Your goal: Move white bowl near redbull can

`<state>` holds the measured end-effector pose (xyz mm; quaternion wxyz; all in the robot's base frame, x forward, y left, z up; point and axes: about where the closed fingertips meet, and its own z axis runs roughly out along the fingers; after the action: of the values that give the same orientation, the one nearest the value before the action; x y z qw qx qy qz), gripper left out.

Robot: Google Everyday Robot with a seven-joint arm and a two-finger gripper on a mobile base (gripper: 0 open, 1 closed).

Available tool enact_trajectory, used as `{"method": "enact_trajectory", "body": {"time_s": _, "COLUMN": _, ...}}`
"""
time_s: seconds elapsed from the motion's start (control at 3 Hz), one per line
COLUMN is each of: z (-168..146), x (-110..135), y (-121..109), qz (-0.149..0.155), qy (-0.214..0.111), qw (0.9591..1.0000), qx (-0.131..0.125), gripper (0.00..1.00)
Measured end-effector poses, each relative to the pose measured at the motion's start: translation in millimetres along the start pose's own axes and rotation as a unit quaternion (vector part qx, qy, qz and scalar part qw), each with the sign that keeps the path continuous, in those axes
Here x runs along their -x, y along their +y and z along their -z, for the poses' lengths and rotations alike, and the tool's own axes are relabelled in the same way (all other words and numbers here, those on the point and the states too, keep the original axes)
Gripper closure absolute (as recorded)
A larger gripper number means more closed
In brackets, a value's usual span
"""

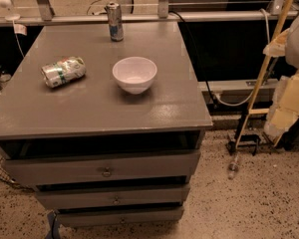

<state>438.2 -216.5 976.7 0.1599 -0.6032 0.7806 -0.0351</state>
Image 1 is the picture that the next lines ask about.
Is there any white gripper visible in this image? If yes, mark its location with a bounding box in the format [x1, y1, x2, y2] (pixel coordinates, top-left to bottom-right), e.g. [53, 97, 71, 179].
[263, 15, 299, 137]

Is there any white bowl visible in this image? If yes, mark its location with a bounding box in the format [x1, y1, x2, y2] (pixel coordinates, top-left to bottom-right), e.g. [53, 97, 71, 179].
[112, 57, 157, 95]

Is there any redbull can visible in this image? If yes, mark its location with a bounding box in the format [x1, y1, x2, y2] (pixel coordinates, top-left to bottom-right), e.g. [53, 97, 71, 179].
[105, 2, 124, 42]

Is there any crushed green white can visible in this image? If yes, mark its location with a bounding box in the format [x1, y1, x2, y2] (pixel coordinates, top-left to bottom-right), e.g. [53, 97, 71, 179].
[41, 57, 87, 88]

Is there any metal railing bar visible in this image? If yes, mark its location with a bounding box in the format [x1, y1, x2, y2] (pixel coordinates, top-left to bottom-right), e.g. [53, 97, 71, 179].
[0, 10, 299, 27]

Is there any plastic bottle on floor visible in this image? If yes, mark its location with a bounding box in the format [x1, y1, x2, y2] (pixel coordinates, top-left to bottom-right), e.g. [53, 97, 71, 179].
[228, 154, 239, 179]

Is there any bottom grey drawer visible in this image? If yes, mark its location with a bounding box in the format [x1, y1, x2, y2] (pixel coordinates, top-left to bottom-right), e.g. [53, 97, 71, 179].
[58, 206, 183, 227]

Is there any grey drawer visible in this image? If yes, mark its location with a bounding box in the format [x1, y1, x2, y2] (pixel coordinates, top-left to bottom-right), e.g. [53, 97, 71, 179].
[58, 206, 183, 227]
[36, 184, 190, 210]
[4, 150, 200, 185]

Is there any grey drawer cabinet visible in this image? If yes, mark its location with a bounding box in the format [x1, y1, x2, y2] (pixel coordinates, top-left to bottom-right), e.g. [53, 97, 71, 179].
[0, 22, 212, 218]

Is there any top grey drawer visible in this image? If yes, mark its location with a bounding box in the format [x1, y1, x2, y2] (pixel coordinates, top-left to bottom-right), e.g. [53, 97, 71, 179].
[4, 150, 200, 185]

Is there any middle grey drawer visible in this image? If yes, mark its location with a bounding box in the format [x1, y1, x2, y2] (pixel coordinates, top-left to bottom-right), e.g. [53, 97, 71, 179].
[36, 184, 190, 210]

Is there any white desk lamp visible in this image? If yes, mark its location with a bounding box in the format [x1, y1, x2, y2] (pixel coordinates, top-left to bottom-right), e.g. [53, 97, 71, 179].
[0, 0, 21, 22]

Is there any wooden yellow easel frame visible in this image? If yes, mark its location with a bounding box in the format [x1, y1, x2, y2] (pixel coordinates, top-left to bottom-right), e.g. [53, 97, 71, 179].
[232, 0, 293, 150]

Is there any white cable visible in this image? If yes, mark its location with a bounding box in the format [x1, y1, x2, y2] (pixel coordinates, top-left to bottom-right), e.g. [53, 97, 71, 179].
[214, 7, 272, 108]

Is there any black cable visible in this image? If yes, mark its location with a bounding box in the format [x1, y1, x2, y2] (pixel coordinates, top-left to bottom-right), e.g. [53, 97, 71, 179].
[168, 9, 219, 108]

